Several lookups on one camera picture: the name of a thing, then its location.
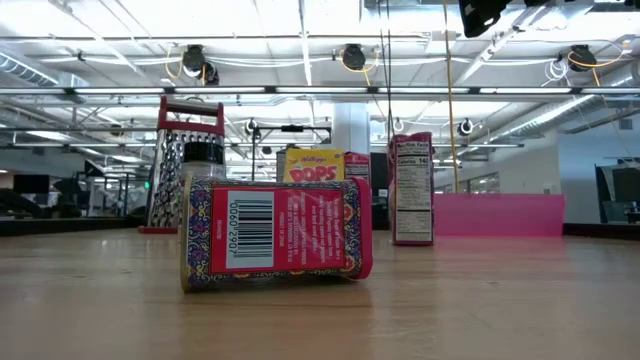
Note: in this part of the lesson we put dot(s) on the pink box nutrition label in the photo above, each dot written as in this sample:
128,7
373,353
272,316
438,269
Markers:
412,190

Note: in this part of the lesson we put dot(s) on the small red cereal box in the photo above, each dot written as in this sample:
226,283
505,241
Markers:
357,165

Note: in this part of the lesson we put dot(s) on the yellow Corn Pops box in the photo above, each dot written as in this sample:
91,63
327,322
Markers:
312,170

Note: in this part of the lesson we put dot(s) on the glass shaker black lid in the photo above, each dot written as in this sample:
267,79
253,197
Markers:
202,152

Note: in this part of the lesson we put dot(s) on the red translucent plastic bin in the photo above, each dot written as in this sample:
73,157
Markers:
500,215

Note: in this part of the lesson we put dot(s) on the red patterned spice tin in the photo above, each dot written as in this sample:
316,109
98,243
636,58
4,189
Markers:
277,232

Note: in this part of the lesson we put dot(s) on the black monitor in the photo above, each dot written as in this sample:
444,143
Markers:
32,184

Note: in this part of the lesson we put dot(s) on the background workstation frame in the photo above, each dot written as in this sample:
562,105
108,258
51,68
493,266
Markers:
625,190
122,192

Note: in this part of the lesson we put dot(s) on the black metal frame stand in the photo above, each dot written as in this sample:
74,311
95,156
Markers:
292,128

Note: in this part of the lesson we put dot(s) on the black metal table frame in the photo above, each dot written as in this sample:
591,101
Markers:
75,226

